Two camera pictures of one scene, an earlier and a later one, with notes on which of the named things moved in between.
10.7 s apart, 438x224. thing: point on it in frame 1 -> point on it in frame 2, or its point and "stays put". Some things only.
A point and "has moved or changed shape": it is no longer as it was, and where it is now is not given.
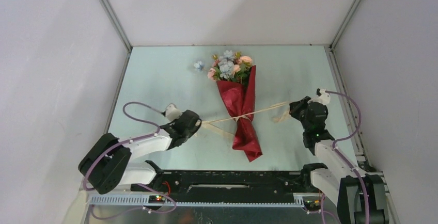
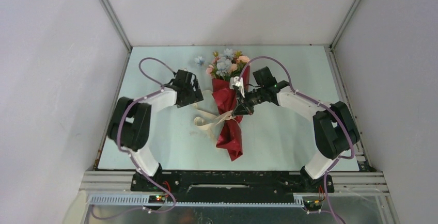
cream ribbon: x=248 y=116 -> x=212 y=126
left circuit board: x=156 y=199 stays put
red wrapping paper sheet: x=239 y=98 has moved or changed shape
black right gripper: x=296 y=107 -> x=243 y=106
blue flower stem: x=226 y=64 stays put
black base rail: x=226 y=187 stays put
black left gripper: x=192 y=131 -> x=196 y=96
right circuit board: x=312 y=205 stays put
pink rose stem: x=214 y=73 has moved or changed shape
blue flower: x=199 y=65 has moved or changed shape
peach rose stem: x=240 y=70 has moved or changed shape
